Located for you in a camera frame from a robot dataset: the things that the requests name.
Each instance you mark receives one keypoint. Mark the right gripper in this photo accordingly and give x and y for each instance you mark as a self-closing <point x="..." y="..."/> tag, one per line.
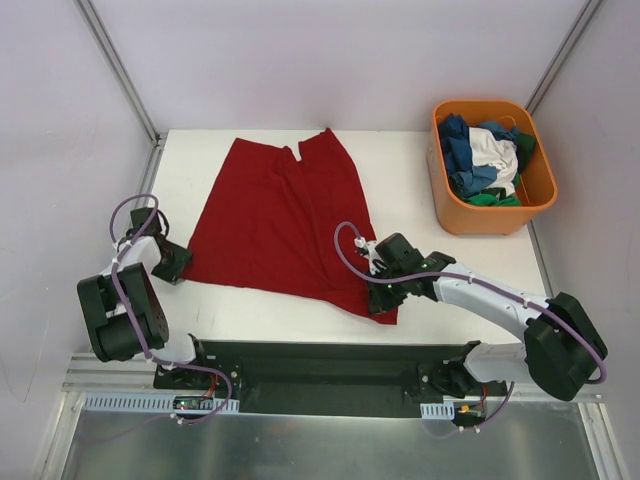
<point x="382" y="297"/>

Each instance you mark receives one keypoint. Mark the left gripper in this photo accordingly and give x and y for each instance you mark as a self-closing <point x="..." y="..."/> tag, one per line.
<point x="173" y="262"/>

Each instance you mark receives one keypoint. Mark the red t-shirt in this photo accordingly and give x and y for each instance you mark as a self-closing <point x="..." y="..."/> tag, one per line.
<point x="270" y="220"/>

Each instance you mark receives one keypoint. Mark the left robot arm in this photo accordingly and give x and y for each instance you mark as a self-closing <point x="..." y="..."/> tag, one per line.
<point x="122" y="312"/>

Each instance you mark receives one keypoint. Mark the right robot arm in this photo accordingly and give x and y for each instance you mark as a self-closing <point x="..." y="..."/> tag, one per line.
<point x="557" y="348"/>

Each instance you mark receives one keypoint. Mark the blue t-shirt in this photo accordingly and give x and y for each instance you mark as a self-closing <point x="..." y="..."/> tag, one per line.
<point x="453" y="134"/>

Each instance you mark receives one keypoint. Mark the white t-shirt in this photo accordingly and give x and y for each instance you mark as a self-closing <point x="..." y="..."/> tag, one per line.
<point x="497" y="154"/>

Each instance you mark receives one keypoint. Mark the orange plastic basket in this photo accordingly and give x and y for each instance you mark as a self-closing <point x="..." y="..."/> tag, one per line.
<point x="537" y="190"/>

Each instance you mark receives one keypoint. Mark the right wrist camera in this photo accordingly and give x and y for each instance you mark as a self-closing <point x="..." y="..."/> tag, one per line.
<point x="394" y="253"/>

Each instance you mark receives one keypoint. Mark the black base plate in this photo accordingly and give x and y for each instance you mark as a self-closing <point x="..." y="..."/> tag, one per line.
<point x="361" y="380"/>

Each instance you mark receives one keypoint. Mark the aluminium frame rail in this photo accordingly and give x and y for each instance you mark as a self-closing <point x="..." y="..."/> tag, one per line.
<point x="86" y="373"/>

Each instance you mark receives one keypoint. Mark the left aluminium corner post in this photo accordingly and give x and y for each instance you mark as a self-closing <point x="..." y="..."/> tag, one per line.
<point x="107" y="47"/>

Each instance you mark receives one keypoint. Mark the aluminium corner post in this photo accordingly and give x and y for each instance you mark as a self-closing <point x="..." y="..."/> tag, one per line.
<point x="578" y="28"/>
<point x="107" y="47"/>

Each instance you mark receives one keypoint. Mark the right aluminium corner post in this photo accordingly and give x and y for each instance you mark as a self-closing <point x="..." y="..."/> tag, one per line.
<point x="578" y="28"/>

